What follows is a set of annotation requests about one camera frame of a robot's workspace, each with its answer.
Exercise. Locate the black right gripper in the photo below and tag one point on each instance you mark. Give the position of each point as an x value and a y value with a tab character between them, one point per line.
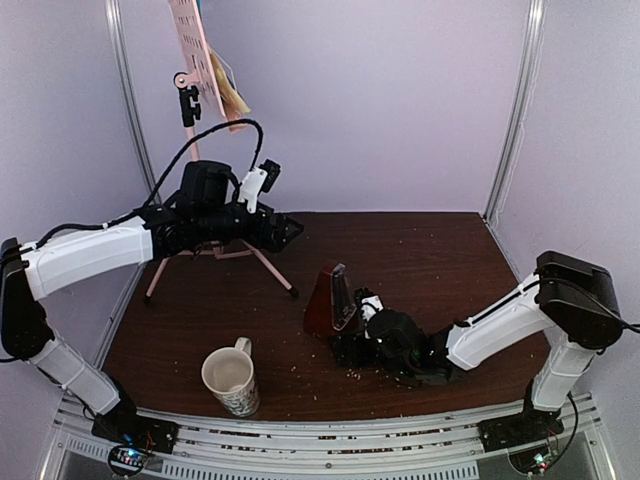
353	345

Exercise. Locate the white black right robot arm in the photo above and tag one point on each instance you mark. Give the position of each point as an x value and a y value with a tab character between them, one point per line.
563	292

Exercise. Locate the left aluminium corner post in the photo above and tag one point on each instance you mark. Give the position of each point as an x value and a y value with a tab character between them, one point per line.
118	41

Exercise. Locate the white patterned ceramic mug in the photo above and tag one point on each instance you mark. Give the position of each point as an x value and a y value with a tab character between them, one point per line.
229	374

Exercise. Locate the round circuit board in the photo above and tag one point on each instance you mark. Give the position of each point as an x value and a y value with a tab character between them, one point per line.
124	460
533	461

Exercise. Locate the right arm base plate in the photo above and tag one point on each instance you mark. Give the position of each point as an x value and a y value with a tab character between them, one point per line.
516	430

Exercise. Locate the yellow blue music booklet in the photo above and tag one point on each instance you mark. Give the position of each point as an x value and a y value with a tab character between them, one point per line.
217	76

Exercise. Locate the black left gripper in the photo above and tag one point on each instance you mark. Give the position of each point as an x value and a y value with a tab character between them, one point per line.
275	242

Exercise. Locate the clear plastic metronome cover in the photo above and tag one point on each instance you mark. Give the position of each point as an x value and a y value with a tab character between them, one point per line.
343	305

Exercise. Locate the aluminium corner post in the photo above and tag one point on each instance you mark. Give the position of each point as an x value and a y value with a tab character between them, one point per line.
118	41
515	128

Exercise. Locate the left round circuit board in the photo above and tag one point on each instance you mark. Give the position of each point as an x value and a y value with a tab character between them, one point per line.
124	460

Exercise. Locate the right round circuit board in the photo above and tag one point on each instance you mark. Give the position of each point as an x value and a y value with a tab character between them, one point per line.
533	461

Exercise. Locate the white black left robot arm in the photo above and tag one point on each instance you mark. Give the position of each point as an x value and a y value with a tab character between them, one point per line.
69	254

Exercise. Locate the dark red wooden metronome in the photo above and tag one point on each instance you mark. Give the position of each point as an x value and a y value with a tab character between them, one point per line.
317	320

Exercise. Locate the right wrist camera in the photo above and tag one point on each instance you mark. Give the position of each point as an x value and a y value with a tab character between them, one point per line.
368	305

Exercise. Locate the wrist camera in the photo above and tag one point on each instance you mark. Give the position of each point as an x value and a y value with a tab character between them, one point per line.
258	180
368	305

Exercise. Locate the right aluminium corner post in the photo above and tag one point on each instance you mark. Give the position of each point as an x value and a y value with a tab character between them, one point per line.
515	128

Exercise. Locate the pink music stand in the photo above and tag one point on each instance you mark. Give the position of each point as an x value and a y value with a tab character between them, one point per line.
200	100

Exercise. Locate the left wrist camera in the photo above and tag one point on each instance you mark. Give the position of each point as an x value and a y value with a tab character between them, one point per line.
258	180

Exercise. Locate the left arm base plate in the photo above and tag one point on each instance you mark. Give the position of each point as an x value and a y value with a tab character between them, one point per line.
147	434

